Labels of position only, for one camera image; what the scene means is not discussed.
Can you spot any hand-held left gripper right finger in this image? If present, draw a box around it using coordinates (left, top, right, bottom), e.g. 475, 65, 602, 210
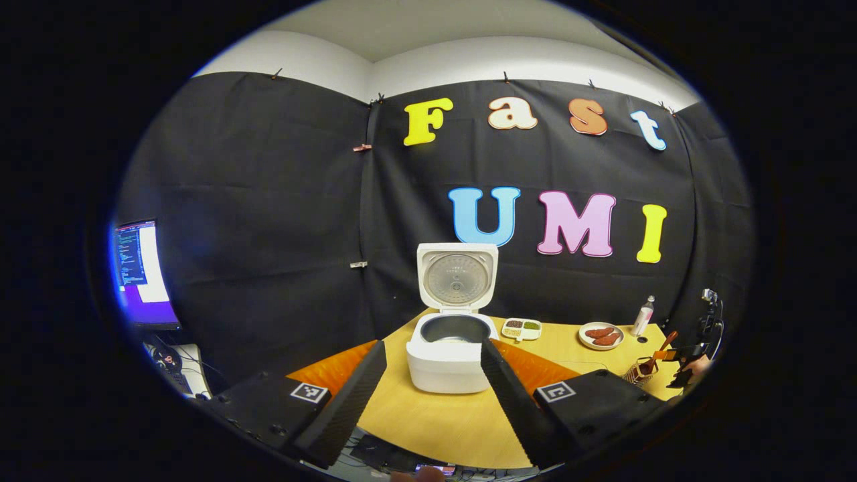
479, 338, 665, 470

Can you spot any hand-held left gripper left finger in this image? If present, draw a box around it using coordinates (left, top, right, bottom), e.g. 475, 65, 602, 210
200, 339, 388, 469

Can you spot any wooden spoon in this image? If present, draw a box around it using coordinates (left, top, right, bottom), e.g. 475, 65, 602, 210
643, 331, 678, 376

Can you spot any wire chopstick holder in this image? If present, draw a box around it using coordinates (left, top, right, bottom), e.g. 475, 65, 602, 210
623, 357, 660, 388

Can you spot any white rice cooker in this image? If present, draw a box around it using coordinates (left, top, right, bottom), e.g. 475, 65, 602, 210
406, 242, 499, 394

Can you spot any small red label bottle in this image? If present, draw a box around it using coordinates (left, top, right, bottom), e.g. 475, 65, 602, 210
631, 295, 655, 337

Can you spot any white divided grain tray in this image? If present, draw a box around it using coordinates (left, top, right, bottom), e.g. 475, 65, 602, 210
501, 317, 542, 342

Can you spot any white round plate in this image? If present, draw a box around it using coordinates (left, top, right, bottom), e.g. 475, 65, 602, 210
578, 322, 625, 351

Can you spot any white side desk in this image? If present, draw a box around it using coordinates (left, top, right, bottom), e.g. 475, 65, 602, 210
144, 341, 215, 400

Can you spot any black backdrop cloth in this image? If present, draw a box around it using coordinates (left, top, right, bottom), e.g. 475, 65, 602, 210
114, 70, 756, 389

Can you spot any computer monitor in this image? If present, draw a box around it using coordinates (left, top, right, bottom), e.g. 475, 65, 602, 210
110, 220, 181, 330

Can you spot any row of black cloth clips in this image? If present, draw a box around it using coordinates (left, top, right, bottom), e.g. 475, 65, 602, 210
270, 67, 678, 116

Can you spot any black camera stand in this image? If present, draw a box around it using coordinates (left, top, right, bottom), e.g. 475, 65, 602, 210
696, 288, 726, 359

